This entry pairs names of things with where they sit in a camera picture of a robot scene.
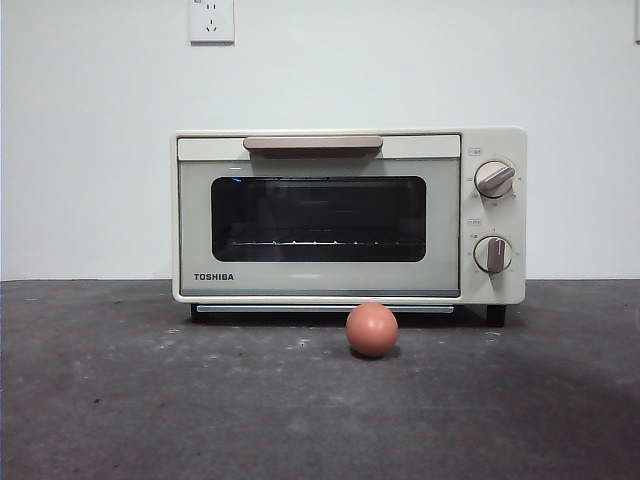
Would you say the brown egg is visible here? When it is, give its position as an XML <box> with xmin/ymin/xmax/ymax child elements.
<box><xmin>345</xmin><ymin>301</ymin><xmax>400</xmax><ymax>358</ymax></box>

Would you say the white wall socket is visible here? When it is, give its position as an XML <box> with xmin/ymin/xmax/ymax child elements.
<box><xmin>188</xmin><ymin>0</ymin><xmax>236</xmax><ymax>46</ymax></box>

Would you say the beige timer knob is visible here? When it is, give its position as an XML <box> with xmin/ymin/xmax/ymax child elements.
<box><xmin>472</xmin><ymin>235</ymin><xmax>513</xmax><ymax>274</ymax></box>

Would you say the metal wire oven rack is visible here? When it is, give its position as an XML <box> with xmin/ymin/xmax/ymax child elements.
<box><xmin>230</xmin><ymin>238</ymin><xmax>401</xmax><ymax>249</ymax></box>

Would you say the beige oven door handle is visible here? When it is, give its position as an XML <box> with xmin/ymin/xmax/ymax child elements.
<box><xmin>243</xmin><ymin>134</ymin><xmax>384</xmax><ymax>160</ymax></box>

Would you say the beige temperature knob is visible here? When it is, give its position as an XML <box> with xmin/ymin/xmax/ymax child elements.
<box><xmin>473</xmin><ymin>159</ymin><xmax>517</xmax><ymax>200</ymax></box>

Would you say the cream Toshiba toaster oven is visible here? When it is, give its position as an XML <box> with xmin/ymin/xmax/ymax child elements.
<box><xmin>171</xmin><ymin>125</ymin><xmax>528</xmax><ymax>329</ymax></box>

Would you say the glass oven door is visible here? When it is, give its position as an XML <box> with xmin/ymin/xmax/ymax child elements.
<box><xmin>177</xmin><ymin>133</ymin><xmax>462</xmax><ymax>299</ymax></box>

